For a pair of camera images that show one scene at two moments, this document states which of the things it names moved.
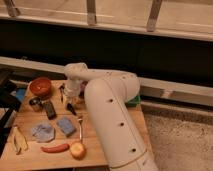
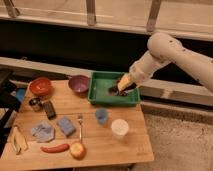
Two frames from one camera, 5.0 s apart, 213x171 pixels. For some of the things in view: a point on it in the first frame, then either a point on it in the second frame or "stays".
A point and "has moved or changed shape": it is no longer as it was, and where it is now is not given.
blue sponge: [66, 125] stays
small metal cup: [35, 103] stays
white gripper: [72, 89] → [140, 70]
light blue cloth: [43, 133] stays
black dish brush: [69, 106] has moved or changed shape
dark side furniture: [9, 102] stays
